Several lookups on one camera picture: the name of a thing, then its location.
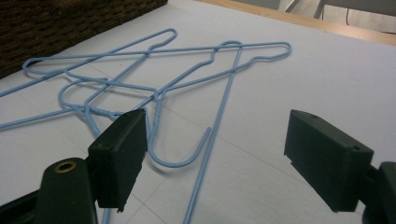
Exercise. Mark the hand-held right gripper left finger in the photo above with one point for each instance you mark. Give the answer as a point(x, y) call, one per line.
point(118, 161)

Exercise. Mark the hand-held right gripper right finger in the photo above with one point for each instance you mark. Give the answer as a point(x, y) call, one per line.
point(327, 161)

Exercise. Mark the brown woven basket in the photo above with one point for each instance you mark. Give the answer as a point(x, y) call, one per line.
point(62, 25)

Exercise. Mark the white table cover sheet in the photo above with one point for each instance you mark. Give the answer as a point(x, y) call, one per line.
point(311, 77)

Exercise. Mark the white metal stand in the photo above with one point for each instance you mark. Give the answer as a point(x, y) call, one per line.
point(320, 9)

